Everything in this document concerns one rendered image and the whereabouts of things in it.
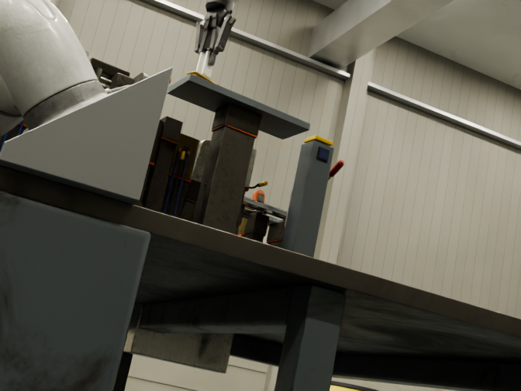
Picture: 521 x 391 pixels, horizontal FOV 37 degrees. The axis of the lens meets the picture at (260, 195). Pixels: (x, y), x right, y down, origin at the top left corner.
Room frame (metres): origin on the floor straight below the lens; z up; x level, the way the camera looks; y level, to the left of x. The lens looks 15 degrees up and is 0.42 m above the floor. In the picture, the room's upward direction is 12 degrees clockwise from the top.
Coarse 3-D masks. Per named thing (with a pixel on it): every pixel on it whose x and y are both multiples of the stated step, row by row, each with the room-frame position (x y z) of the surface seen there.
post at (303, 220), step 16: (304, 144) 2.05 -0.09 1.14; (320, 144) 2.02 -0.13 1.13; (304, 160) 2.04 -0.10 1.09; (320, 160) 2.02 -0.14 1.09; (304, 176) 2.02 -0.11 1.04; (320, 176) 2.03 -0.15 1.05; (304, 192) 2.01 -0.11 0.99; (320, 192) 2.03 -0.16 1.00; (304, 208) 2.01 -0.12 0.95; (320, 208) 2.04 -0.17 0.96; (288, 224) 2.05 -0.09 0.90; (304, 224) 2.02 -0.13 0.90; (288, 240) 2.04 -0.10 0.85; (304, 240) 2.02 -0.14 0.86
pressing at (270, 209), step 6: (24, 132) 2.03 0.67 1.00; (246, 198) 2.24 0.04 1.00; (246, 204) 2.32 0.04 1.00; (252, 204) 2.30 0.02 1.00; (258, 204) 2.26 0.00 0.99; (264, 204) 2.27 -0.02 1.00; (246, 210) 2.39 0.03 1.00; (252, 210) 2.38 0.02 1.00; (264, 210) 2.34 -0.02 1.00; (270, 210) 2.33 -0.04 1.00; (276, 210) 2.29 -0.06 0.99; (282, 210) 2.30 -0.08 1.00; (246, 216) 2.46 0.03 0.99; (270, 216) 2.41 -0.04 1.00; (276, 216) 2.38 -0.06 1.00; (282, 216) 2.38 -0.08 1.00; (270, 222) 2.48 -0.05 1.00; (276, 222) 2.47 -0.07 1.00
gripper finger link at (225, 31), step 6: (228, 18) 1.85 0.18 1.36; (234, 18) 1.85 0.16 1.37; (228, 24) 1.85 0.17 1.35; (222, 30) 1.85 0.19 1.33; (228, 30) 1.86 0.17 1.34; (222, 36) 1.86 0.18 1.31; (228, 36) 1.87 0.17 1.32; (216, 42) 1.86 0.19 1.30; (222, 42) 1.86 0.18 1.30; (216, 48) 1.86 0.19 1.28
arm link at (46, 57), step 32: (0, 0) 1.25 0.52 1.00; (32, 0) 1.27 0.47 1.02; (0, 32) 1.26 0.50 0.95; (32, 32) 1.25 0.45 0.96; (64, 32) 1.28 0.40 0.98; (0, 64) 1.29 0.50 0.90; (32, 64) 1.27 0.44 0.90; (64, 64) 1.28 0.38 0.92; (0, 96) 1.33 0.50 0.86; (32, 96) 1.29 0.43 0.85
